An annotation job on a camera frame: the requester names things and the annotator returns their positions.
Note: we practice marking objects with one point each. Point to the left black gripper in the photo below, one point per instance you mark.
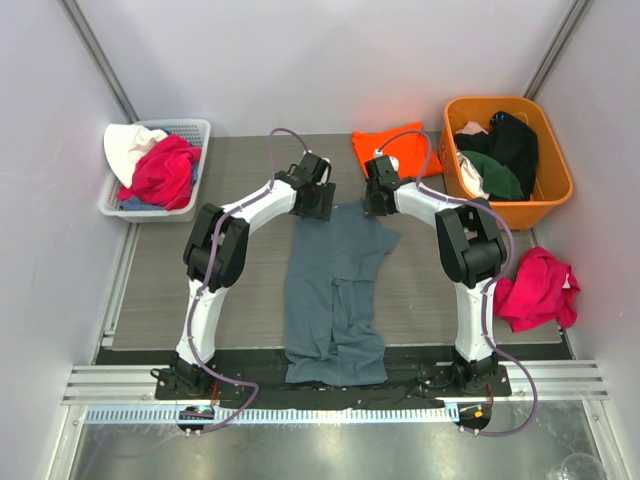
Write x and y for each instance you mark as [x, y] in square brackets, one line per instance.
[320, 206]

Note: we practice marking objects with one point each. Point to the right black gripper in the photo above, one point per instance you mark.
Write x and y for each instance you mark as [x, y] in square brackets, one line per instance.
[376, 203]

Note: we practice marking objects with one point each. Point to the orange t shirt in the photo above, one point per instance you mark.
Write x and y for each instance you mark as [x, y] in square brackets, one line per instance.
[410, 150]

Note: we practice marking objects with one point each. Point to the grey-blue t shirt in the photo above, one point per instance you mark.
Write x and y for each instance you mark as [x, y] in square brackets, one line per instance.
[329, 298]

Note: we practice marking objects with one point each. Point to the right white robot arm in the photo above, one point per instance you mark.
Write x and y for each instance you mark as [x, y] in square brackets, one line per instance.
[471, 252]

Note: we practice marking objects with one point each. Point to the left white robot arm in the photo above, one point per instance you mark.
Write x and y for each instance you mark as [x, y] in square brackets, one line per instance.
[215, 257]

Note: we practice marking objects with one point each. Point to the white garment in tub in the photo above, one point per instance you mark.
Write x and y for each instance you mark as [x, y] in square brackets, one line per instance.
[472, 179]

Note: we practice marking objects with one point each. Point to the dark green garment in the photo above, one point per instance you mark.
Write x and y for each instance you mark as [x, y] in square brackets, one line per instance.
[499, 181]

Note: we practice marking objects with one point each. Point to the black garment in tub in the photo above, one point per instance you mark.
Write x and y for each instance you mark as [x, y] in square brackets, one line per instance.
[512, 143]

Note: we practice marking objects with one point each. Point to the pink shirt in basket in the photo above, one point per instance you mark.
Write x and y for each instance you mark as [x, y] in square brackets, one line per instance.
[165, 176]

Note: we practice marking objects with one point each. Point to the orange plastic tub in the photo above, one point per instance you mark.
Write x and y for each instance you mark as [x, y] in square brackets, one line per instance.
[553, 184]

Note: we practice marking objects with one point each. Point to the blue cloth in basket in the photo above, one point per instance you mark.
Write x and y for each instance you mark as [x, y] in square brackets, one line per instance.
[133, 204]

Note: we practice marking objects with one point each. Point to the pink shirt on table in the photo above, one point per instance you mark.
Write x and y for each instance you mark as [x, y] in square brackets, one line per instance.
[544, 289]

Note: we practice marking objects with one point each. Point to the white cloth in basket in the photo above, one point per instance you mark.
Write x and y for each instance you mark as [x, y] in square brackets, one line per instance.
[124, 145]

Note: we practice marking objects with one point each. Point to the white perforated basket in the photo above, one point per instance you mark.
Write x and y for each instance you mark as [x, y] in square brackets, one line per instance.
[197, 133]

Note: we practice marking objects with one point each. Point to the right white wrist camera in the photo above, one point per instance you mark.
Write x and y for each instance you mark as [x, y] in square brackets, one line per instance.
[394, 161]

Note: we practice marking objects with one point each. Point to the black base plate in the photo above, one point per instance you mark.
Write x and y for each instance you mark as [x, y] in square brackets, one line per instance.
[417, 376]

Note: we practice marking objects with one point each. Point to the white slotted cable duct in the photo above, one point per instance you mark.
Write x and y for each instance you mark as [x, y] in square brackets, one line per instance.
[191, 416]

